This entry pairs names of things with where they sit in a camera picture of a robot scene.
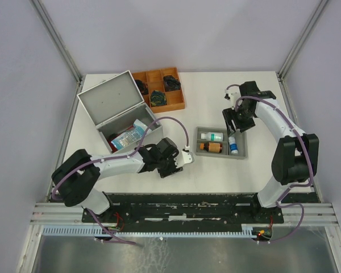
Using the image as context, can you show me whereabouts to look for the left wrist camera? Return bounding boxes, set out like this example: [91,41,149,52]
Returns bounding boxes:
[174,146,194,168]

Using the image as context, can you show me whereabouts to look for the grey plastic divider tray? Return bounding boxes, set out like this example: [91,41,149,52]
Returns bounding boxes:
[195,127,247,159]

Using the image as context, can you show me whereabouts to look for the black strap bundle front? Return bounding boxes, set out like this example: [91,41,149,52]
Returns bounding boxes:
[149,89,168,107]

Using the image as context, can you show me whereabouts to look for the grey metal first aid box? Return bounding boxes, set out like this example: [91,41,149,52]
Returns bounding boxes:
[77,71,164,154]

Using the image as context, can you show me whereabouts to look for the black strap bundle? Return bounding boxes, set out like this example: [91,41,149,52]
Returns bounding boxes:
[162,75,182,92]
[149,89,168,107]
[135,80,148,96]

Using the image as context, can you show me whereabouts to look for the blue cotton swab bag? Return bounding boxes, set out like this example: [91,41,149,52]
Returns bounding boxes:
[110,119,147,150]

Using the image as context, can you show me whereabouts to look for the brown bottle orange cap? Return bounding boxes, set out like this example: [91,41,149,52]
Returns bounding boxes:
[199,142,223,154]

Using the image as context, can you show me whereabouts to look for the wooden compartment tray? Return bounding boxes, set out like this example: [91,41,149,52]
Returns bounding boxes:
[131,67,185,113]

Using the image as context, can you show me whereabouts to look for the white blue bandage roll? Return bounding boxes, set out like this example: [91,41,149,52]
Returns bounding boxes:
[228,136,239,155]

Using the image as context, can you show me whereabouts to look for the white slotted cable duct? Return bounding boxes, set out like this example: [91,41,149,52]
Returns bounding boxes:
[41,223,259,238]

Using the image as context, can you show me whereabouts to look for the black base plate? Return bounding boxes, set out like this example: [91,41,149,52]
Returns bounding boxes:
[97,194,285,233]

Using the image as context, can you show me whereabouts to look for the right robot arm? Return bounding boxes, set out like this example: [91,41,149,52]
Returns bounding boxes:
[222,81,319,222]

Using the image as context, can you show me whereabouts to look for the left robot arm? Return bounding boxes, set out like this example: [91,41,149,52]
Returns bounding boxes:
[52,138,194,222]

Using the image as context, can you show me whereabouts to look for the black strap bundle left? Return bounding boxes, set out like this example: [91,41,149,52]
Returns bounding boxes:
[135,80,148,96]

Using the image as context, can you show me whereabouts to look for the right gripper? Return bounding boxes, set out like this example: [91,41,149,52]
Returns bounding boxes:
[222,104,256,137]

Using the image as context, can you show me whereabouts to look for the black strap bundle right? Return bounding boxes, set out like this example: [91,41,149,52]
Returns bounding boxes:
[162,75,182,92]

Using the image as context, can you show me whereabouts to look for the clear bottle white cap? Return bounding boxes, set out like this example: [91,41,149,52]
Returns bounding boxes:
[201,132,223,142]

